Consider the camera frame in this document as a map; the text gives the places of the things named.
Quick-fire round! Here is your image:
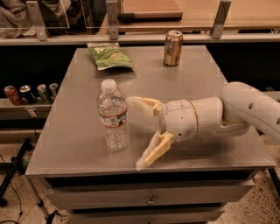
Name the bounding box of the grey cloth behind glass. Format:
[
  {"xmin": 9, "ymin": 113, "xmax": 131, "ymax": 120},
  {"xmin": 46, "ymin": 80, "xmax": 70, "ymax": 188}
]
[{"xmin": 0, "ymin": 0, "xmax": 71, "ymax": 39}]

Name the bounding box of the clear plastic water bottle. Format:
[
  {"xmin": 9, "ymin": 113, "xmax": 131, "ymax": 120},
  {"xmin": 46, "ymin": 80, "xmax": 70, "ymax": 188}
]
[{"xmin": 97, "ymin": 79, "xmax": 130, "ymax": 151}]

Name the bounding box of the upper cabinet drawer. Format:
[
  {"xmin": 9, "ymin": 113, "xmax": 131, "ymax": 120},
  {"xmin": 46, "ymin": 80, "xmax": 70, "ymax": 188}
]
[{"xmin": 46, "ymin": 179, "xmax": 255, "ymax": 211}]

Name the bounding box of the green jalapeno chip bag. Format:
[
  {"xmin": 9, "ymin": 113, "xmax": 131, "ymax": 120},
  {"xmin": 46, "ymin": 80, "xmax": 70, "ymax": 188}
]
[{"xmin": 87, "ymin": 43, "xmax": 135, "ymax": 71}]

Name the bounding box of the middle metal bracket post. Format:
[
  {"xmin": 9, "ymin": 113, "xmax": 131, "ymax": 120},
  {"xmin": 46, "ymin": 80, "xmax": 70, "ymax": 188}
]
[{"xmin": 106, "ymin": 0, "xmax": 119, "ymax": 40}]

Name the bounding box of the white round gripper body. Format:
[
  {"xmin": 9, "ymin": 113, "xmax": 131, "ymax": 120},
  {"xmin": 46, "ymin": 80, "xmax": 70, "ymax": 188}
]
[{"xmin": 158, "ymin": 100, "xmax": 198, "ymax": 142}]

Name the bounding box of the wooden board on shelf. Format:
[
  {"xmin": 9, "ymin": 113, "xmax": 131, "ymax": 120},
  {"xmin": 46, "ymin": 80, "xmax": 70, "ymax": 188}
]
[{"xmin": 117, "ymin": 0, "xmax": 183, "ymax": 22}]

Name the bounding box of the green soda can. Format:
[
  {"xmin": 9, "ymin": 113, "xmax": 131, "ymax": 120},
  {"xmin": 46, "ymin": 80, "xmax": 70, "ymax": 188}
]
[{"xmin": 37, "ymin": 84, "xmax": 52, "ymax": 104}]

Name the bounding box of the red soda can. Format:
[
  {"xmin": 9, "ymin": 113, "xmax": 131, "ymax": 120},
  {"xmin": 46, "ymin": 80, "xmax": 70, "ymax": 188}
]
[{"xmin": 3, "ymin": 85, "xmax": 22, "ymax": 106}]

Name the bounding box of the gold soda can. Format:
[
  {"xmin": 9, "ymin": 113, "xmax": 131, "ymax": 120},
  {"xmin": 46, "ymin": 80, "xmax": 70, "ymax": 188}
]
[{"xmin": 164, "ymin": 30, "xmax": 183, "ymax": 66}]

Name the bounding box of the grey metal drawer cabinet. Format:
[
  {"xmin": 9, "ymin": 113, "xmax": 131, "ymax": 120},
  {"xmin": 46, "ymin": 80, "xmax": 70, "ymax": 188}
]
[{"xmin": 26, "ymin": 45, "xmax": 274, "ymax": 215}]

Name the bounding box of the low grey shelf ledge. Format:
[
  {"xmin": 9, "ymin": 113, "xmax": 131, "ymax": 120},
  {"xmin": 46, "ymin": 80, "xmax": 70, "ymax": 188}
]
[{"xmin": 0, "ymin": 98, "xmax": 52, "ymax": 120}]

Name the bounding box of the silver soda can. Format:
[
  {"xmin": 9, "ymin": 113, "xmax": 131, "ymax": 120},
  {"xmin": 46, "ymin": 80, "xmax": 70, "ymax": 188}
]
[{"xmin": 49, "ymin": 83, "xmax": 59, "ymax": 98}]

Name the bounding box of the black tripod stand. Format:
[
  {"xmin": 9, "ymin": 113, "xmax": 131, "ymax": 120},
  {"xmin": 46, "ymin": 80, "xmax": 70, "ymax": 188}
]
[{"xmin": 0, "ymin": 138, "xmax": 33, "ymax": 207}]

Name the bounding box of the left metal bracket post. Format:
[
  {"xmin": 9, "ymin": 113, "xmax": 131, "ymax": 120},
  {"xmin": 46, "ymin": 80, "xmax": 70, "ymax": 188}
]
[{"xmin": 26, "ymin": 1, "xmax": 49, "ymax": 41}]

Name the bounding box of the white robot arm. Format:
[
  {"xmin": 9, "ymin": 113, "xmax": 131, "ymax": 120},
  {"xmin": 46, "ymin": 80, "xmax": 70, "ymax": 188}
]
[{"xmin": 127, "ymin": 82, "xmax": 280, "ymax": 171}]

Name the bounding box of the right metal bracket post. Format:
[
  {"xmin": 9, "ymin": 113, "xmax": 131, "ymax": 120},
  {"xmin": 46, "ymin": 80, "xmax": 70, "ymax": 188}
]
[{"xmin": 210, "ymin": 0, "xmax": 231, "ymax": 39}]

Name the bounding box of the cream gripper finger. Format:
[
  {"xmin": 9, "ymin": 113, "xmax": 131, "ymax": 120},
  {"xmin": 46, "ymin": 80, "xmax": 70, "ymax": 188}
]
[
  {"xmin": 136, "ymin": 131, "xmax": 175, "ymax": 171},
  {"xmin": 127, "ymin": 96, "xmax": 164, "ymax": 116}
]

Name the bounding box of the lower cabinet drawer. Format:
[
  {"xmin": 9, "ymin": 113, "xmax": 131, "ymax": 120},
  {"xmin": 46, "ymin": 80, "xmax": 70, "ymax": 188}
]
[{"xmin": 69, "ymin": 206, "xmax": 224, "ymax": 224}]

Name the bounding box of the dark blue soda can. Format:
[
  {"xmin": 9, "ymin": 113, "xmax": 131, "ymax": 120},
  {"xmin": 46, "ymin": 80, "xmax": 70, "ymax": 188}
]
[{"xmin": 19, "ymin": 85, "xmax": 37, "ymax": 104}]

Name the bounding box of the metal bracket post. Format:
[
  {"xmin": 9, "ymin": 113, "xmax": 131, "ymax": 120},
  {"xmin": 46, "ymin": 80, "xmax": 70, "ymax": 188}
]
[
  {"xmin": 210, "ymin": 0, "xmax": 231, "ymax": 39},
  {"xmin": 26, "ymin": 1, "xmax": 49, "ymax": 41},
  {"xmin": 106, "ymin": 0, "xmax": 119, "ymax": 40}
]

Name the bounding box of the cabinet drawer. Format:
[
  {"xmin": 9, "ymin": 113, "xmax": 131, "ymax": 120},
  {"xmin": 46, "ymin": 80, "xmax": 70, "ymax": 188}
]
[
  {"xmin": 69, "ymin": 206, "xmax": 224, "ymax": 224},
  {"xmin": 46, "ymin": 179, "xmax": 255, "ymax": 211}
]

